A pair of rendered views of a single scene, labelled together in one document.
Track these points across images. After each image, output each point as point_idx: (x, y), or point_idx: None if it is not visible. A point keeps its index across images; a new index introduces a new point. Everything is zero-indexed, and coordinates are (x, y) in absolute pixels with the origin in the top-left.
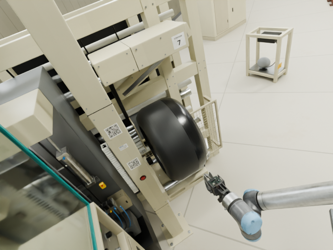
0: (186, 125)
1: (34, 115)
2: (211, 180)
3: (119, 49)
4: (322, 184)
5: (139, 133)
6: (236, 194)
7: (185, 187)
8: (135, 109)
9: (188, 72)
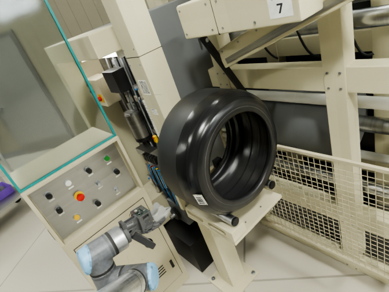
0: (183, 134)
1: (88, 37)
2: (140, 208)
3: None
4: None
5: (278, 134)
6: (121, 237)
7: (203, 220)
8: (283, 96)
9: (382, 81)
